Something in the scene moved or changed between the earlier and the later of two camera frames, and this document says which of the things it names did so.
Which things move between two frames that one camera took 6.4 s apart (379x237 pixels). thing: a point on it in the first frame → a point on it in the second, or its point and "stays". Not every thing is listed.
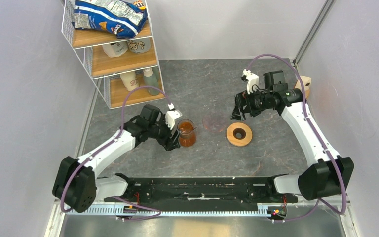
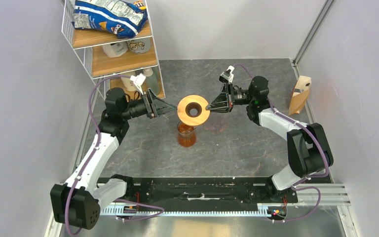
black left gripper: (169, 143) → (151, 102)
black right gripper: (244, 98) → (224, 101)
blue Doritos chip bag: (116, 17) stays
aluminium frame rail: (323, 12) stays
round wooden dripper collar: (239, 134) → (190, 120)
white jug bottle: (116, 49) stays
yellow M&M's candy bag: (140, 4) stays
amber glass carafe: (187, 135) stays
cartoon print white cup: (140, 45) stays
